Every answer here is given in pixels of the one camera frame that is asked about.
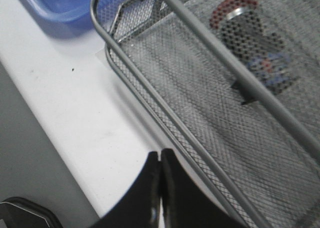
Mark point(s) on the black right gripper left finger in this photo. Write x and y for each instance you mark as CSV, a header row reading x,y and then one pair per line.
x,y
140,206

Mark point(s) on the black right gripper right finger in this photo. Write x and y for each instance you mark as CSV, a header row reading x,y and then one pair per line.
x,y
184,204

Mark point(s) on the silver mesh tray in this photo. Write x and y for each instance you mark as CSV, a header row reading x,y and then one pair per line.
x,y
211,174
267,144

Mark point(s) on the red emergency stop push button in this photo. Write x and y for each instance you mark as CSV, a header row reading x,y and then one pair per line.
x,y
239,25

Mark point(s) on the clear tape under rack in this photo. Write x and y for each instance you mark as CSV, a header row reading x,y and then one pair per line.
x,y
101,56

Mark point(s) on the dark chair edge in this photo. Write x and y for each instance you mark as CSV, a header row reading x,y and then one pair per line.
x,y
21,212

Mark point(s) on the blue plastic tray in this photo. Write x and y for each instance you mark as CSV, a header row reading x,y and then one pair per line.
x,y
60,19

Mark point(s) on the silver metal rack frame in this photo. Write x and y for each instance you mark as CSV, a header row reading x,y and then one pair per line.
x,y
135,16

